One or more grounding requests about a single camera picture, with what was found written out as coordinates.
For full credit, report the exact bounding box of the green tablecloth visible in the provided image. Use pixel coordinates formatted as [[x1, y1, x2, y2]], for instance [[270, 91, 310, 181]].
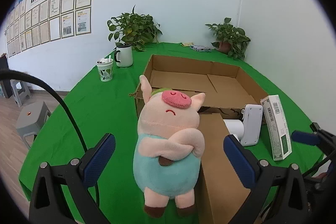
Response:
[[18, 42, 326, 224]]

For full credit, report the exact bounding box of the pink pig plush toy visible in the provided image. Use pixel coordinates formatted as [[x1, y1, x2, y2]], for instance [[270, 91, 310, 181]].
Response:
[[133, 75, 206, 219]]

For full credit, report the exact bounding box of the blue white snack packet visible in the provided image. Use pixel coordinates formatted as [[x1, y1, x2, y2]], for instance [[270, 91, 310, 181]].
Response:
[[190, 45, 212, 52]]

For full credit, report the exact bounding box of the leaf print paper cup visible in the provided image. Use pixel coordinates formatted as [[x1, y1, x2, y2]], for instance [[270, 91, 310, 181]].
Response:
[[96, 55, 114, 82]]

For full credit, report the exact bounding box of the grey plastic stool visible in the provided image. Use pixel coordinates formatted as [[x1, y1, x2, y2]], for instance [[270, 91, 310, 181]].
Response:
[[16, 102, 51, 149], [10, 79, 32, 107]]

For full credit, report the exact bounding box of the brown cardboard box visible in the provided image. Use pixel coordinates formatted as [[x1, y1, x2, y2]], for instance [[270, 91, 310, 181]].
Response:
[[129, 54, 269, 224]]

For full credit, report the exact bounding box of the large potted green plant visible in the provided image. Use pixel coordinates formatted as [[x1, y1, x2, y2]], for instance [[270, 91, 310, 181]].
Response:
[[107, 5, 163, 52]]

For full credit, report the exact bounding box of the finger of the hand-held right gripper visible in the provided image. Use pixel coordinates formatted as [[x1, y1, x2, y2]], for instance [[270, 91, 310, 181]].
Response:
[[291, 122, 336, 159]]

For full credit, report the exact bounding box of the white hair dryer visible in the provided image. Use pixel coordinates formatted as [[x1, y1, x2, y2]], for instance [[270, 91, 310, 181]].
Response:
[[223, 104, 263, 147]]

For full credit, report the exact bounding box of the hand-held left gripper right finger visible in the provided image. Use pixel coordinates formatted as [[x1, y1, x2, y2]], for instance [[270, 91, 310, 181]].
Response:
[[223, 134, 309, 224]]

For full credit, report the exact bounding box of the white enamel mug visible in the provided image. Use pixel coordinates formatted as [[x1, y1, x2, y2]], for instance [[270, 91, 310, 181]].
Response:
[[114, 43, 134, 68]]

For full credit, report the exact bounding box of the group of framed wall documents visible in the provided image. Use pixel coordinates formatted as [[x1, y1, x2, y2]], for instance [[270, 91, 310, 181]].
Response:
[[5, 0, 94, 58]]

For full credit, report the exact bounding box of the white and green carton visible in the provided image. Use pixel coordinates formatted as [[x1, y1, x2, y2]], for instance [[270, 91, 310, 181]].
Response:
[[260, 94, 292, 161]]

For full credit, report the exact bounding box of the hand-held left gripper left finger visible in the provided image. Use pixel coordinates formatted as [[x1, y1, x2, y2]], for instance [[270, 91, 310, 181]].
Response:
[[29, 133, 116, 224]]

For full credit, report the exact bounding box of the small potted green plant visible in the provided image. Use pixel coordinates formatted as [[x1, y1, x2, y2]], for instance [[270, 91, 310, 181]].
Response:
[[205, 17, 251, 60]]

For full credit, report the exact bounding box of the black cable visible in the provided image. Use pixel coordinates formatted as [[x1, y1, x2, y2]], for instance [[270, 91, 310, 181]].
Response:
[[0, 70, 100, 207]]

